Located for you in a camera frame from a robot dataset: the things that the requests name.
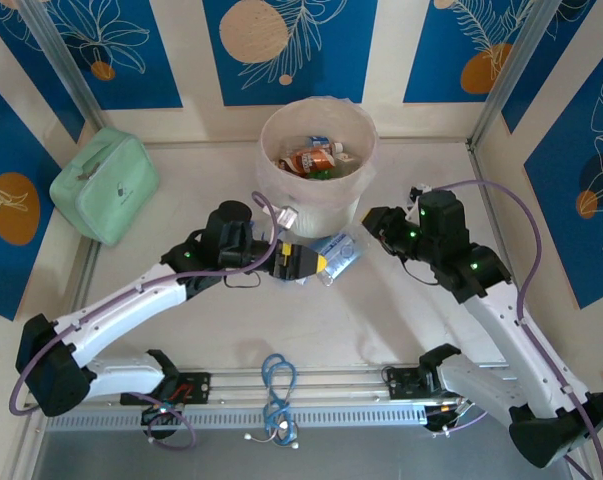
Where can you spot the clear bottle pale blue label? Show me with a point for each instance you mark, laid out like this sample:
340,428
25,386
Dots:
338,252

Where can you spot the green plastic bottle yellow cap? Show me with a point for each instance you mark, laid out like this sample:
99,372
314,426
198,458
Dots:
323,175

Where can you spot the water bottle blue label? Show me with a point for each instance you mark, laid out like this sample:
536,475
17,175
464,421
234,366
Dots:
317,141

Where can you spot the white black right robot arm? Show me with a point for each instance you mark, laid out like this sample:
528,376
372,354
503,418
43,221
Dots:
501,330

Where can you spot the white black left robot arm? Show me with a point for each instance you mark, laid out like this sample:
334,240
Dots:
131,300

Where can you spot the white plastic waste bin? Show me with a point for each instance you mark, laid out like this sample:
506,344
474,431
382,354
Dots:
326,220

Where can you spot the mint green zipped pouch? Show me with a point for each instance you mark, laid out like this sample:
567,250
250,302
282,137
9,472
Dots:
103,185

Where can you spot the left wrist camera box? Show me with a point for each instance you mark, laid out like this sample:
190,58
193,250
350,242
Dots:
287,217

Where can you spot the aluminium mounting rail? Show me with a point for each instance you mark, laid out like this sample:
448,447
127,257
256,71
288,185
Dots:
331,382

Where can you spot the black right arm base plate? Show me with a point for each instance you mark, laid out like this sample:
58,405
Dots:
403,382

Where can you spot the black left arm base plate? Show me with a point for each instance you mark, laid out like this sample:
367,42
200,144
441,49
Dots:
201,387

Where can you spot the aluminium frame post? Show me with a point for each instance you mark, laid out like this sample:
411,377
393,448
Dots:
511,75
61,60

